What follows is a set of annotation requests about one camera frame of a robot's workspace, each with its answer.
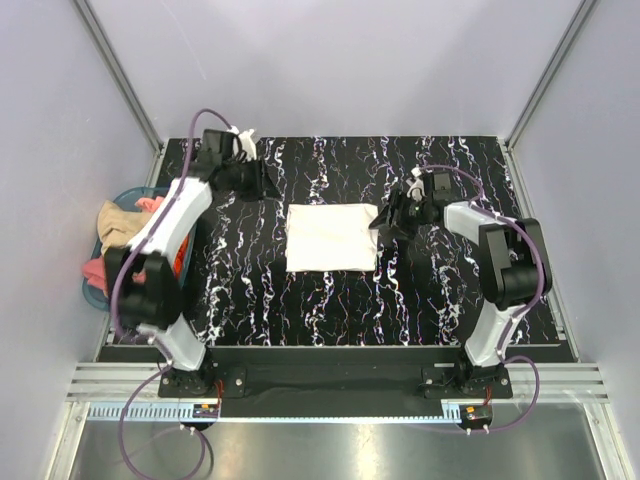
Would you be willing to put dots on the left aluminium frame post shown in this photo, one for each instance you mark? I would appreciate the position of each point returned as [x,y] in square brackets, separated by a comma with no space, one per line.
[102,43]

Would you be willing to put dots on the pink t-shirt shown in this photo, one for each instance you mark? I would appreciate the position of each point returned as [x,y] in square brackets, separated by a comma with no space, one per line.
[94,270]

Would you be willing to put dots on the right aluminium frame post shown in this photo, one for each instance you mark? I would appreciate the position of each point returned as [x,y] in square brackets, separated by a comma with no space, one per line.
[571,34]

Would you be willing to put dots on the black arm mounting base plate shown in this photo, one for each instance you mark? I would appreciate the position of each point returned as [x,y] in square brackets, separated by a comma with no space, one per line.
[390,378]

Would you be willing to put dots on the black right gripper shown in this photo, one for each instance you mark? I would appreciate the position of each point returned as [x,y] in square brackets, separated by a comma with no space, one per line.
[398,200]

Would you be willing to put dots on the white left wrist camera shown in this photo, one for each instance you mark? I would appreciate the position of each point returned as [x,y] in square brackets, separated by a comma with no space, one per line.
[244,143]

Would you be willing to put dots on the cream and green t-shirt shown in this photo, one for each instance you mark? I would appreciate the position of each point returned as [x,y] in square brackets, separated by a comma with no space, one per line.
[328,238]

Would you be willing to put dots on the aluminium frame post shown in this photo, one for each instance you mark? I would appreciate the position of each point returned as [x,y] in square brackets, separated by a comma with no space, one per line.
[102,43]
[571,34]

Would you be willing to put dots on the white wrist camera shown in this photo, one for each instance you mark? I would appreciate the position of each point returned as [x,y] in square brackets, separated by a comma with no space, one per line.
[244,143]
[416,185]

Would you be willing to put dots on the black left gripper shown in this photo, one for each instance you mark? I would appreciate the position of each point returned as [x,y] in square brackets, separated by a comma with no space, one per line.
[263,186]

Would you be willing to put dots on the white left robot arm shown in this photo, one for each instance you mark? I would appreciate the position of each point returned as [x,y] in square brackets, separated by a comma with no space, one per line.
[144,288]

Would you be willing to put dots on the teal laundry basket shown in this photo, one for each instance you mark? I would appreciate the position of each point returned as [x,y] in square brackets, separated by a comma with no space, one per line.
[126,201]

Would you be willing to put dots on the beige t-shirt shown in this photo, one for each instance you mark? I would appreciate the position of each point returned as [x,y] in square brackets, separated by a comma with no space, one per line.
[116,227]

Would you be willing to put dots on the grey slotted cable duct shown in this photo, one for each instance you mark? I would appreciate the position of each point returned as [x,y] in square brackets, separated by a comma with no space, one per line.
[235,412]

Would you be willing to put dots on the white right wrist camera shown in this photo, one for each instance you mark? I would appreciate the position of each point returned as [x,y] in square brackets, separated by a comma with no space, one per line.
[416,185]

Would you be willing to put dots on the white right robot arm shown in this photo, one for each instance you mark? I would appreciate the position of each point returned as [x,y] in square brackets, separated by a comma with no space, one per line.
[514,271]

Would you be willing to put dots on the orange garment in basket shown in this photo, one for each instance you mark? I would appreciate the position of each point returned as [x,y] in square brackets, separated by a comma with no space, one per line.
[181,257]

